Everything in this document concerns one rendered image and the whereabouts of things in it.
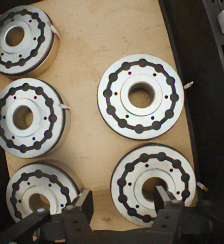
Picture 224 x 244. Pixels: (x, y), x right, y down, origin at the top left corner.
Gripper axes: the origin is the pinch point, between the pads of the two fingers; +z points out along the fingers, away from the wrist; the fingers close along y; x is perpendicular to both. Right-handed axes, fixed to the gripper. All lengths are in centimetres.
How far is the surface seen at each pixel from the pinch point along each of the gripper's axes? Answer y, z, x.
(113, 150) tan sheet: -1.1, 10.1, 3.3
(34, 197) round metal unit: -11.9, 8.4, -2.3
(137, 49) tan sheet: 3.2, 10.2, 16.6
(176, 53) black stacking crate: 8.6, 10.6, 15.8
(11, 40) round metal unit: -14.2, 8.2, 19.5
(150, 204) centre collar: 3.0, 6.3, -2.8
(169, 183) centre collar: 5.2, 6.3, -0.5
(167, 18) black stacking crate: 8.0, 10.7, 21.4
